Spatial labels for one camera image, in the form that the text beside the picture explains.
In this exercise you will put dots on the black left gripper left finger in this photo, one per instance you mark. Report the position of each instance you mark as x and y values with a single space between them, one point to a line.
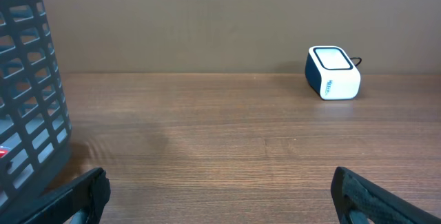
80 201

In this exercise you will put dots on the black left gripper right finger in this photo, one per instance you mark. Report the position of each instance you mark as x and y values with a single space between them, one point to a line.
358 200

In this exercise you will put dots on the grey plastic basket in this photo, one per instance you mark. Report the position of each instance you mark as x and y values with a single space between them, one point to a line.
35 123

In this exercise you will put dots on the red candy bag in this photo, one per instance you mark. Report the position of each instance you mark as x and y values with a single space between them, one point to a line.
3 151

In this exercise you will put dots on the white barcode scanner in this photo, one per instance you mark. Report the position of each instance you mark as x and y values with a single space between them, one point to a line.
331 73

